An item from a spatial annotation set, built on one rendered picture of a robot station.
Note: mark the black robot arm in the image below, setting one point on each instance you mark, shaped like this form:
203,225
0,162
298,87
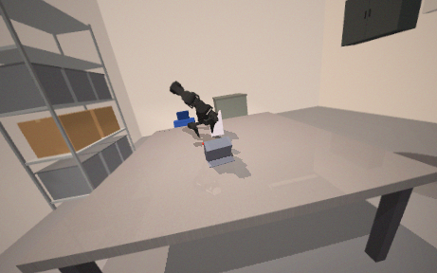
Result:
193,100

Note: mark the grey sloped panel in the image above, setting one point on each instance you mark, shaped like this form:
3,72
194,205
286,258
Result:
217,151

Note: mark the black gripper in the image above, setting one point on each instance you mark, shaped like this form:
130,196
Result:
193,125

